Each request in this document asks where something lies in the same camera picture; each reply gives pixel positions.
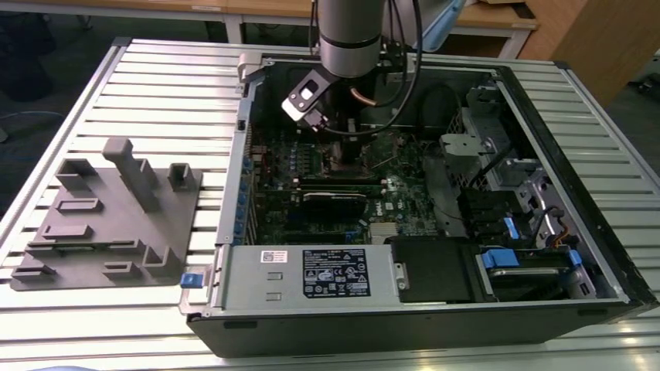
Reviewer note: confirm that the blue plastic tab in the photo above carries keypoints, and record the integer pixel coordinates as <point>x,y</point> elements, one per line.
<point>509,228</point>

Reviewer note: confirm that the perforated metal drive cage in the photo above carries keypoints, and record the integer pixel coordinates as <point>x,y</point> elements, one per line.
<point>481,116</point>

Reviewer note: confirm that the grey parts rack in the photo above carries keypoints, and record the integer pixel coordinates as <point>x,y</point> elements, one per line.
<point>128,216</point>

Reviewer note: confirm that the office chair base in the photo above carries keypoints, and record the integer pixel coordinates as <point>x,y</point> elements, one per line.
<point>646,83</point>

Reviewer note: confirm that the black connector block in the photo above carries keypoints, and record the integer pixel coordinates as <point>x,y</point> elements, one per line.
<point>484,212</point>

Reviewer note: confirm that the blue case latch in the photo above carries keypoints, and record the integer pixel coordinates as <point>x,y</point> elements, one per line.
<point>192,281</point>

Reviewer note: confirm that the grey plastic strip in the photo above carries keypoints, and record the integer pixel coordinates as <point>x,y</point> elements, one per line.
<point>440,193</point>

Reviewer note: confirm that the green motherboard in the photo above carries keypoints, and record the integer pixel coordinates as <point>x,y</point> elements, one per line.
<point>406,185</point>

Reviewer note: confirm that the hard disk in blue carrier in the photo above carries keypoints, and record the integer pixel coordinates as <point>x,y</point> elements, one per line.
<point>497,258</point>

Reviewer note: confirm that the black graphics card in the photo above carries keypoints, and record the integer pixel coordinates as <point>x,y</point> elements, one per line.
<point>334,210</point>

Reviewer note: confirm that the black PC case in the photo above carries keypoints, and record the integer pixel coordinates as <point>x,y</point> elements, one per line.
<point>360,332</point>

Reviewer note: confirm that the wooden desk white frame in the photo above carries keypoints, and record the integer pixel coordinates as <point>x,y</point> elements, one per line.
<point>154,9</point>
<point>494,19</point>

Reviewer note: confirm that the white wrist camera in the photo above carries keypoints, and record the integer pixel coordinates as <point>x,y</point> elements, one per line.
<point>306,94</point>

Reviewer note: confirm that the silver chipset heat sink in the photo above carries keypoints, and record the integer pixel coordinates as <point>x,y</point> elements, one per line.
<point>384,230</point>

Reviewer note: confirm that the wooden cabinet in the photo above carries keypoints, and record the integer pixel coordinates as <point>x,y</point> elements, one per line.
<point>592,38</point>

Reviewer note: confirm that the silver power supply unit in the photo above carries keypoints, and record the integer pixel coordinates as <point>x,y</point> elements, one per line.
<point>246,286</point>

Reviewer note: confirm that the CPU socket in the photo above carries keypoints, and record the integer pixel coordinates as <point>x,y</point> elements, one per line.
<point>325,174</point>

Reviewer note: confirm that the grey case latch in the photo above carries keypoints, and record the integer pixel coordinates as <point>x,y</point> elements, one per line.
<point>249,63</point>

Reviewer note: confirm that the silver metal bracket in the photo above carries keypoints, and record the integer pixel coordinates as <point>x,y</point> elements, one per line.
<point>464,148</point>

